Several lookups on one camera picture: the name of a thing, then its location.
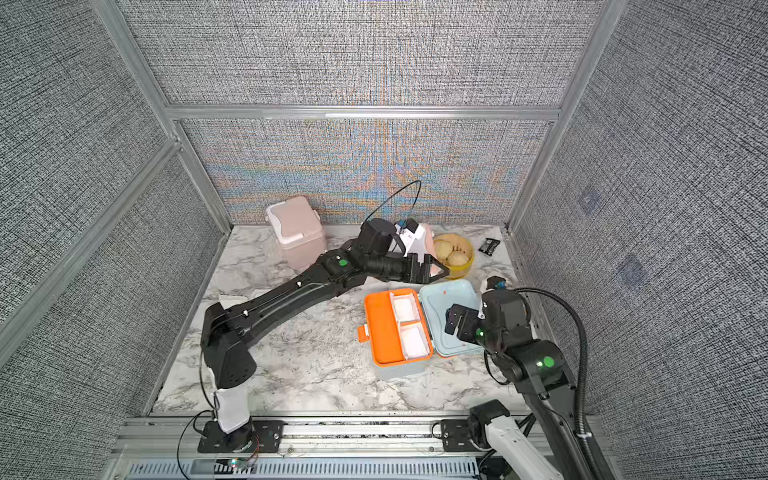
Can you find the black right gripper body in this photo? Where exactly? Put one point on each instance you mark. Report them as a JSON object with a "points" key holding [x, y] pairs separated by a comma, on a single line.
{"points": [[469, 332]]}

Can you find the white gauze packet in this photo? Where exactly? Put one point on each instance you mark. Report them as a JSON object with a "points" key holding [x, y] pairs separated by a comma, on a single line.
{"points": [[228, 301], [405, 308], [413, 341]]}

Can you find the aluminium front rail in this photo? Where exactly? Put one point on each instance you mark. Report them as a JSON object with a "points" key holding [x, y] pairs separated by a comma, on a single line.
{"points": [[307, 445]]}

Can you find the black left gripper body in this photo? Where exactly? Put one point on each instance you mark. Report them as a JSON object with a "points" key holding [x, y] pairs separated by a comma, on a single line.
{"points": [[401, 269]]}

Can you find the orange tray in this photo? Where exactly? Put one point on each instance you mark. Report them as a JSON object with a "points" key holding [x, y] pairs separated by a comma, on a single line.
{"points": [[382, 333]]}

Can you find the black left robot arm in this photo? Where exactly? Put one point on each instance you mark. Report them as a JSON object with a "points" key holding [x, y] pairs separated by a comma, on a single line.
{"points": [[377, 252]]}

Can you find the yellow bamboo steamer basket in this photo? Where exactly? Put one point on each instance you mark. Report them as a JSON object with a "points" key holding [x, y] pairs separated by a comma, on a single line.
{"points": [[460, 244]]}

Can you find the small black wrapper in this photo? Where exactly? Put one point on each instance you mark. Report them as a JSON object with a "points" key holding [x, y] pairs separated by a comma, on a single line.
{"points": [[489, 246]]}

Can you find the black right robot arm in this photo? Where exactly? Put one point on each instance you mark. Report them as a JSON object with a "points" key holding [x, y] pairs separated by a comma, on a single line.
{"points": [[555, 441]]}

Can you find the pink first aid box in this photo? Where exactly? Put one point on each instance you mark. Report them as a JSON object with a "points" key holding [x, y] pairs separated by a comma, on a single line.
{"points": [[300, 234]]}

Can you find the blue orange first aid box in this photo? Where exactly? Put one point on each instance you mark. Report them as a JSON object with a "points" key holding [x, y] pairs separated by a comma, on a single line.
{"points": [[435, 300]]}

